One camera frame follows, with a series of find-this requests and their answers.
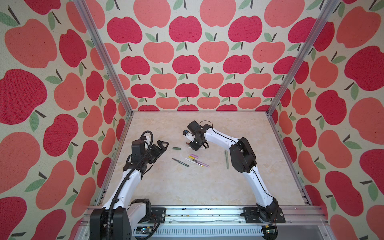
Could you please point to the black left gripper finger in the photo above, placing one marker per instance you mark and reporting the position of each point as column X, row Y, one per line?
column 162, row 144
column 159, row 152

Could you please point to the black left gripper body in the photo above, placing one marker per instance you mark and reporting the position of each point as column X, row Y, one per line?
column 152, row 153

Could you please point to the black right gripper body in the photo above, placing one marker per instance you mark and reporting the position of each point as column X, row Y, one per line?
column 195, row 144

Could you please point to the light green pen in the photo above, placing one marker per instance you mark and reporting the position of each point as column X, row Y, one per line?
column 227, row 159

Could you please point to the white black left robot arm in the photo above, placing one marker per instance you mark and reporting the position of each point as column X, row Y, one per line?
column 122, row 218

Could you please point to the white pen yellow end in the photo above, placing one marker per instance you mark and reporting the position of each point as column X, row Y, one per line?
column 194, row 162

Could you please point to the pink pen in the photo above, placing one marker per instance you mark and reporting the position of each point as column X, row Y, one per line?
column 202, row 164

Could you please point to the dark green pen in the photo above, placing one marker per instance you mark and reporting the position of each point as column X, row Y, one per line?
column 182, row 163

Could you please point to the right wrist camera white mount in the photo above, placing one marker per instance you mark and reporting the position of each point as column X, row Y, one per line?
column 189, row 135

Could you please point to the aluminium front rail base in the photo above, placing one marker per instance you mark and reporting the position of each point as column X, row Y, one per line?
column 232, row 223

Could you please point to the aluminium left rear corner post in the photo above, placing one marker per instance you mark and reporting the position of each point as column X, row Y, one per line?
column 103, row 53

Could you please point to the aluminium corner post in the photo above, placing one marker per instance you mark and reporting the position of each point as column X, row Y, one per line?
column 103, row 53
column 319, row 24

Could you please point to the aluminium right rear corner post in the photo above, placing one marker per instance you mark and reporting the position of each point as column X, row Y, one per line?
column 319, row 24

